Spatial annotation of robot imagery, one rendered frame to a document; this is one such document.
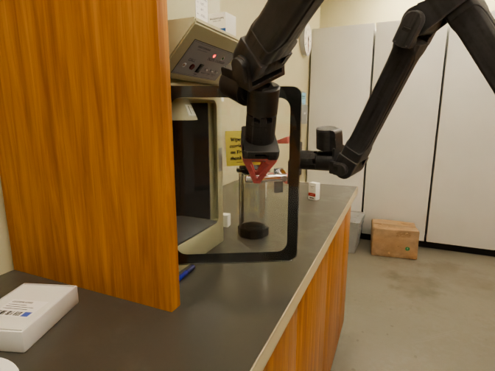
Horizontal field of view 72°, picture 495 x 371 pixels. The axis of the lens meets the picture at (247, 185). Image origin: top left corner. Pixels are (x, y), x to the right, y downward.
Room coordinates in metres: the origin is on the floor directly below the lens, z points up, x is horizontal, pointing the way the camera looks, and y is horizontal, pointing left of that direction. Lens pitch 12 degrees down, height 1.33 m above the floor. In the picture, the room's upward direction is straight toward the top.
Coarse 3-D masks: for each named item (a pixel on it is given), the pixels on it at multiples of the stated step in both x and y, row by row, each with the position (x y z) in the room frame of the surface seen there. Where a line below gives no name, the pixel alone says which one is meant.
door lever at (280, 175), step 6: (246, 174) 0.71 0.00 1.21; (258, 174) 0.70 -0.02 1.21; (270, 174) 0.70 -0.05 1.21; (276, 174) 0.70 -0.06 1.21; (282, 174) 0.70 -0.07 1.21; (246, 180) 0.70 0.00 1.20; (252, 180) 0.70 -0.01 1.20; (264, 180) 0.70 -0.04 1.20; (270, 180) 0.70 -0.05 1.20; (276, 180) 0.70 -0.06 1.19; (282, 180) 0.70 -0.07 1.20
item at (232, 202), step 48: (192, 96) 0.74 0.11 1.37; (288, 96) 0.75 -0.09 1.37; (192, 144) 0.74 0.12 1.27; (288, 144) 0.75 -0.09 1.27; (192, 192) 0.74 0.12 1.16; (240, 192) 0.75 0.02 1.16; (288, 192) 0.75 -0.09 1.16; (192, 240) 0.74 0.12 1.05; (240, 240) 0.75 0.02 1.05; (288, 240) 0.75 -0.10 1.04
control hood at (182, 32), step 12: (168, 24) 0.71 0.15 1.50; (180, 24) 0.70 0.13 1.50; (192, 24) 0.69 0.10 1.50; (204, 24) 0.72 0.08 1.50; (180, 36) 0.70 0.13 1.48; (192, 36) 0.71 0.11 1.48; (204, 36) 0.74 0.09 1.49; (216, 36) 0.78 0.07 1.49; (228, 36) 0.82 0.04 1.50; (180, 48) 0.71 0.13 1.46; (228, 48) 0.85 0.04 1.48; (216, 84) 0.95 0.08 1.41
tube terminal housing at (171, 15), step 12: (168, 0) 0.81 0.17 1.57; (180, 0) 0.85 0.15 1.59; (192, 0) 0.90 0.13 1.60; (216, 0) 1.01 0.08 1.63; (168, 12) 0.80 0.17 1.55; (180, 12) 0.85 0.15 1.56; (192, 12) 0.89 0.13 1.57; (216, 12) 1.00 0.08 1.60; (180, 84) 0.84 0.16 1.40; (192, 84) 0.89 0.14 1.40; (204, 84) 0.94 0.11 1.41
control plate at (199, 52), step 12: (192, 48) 0.74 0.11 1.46; (204, 48) 0.77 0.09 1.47; (216, 48) 0.81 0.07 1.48; (180, 60) 0.74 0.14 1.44; (192, 60) 0.78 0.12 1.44; (204, 60) 0.81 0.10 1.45; (216, 60) 0.85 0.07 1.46; (228, 60) 0.90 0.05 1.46; (180, 72) 0.78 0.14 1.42; (192, 72) 0.81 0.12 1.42; (204, 72) 0.85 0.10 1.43
